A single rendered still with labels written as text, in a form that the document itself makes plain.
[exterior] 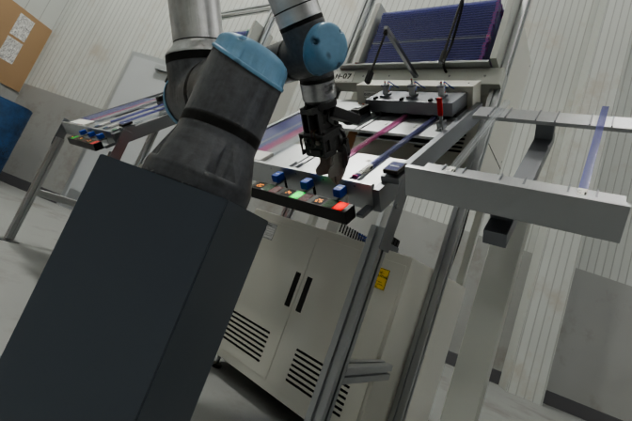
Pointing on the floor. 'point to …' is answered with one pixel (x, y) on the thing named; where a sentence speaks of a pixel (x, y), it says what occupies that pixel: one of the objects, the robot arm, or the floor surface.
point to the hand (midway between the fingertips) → (338, 178)
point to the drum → (10, 127)
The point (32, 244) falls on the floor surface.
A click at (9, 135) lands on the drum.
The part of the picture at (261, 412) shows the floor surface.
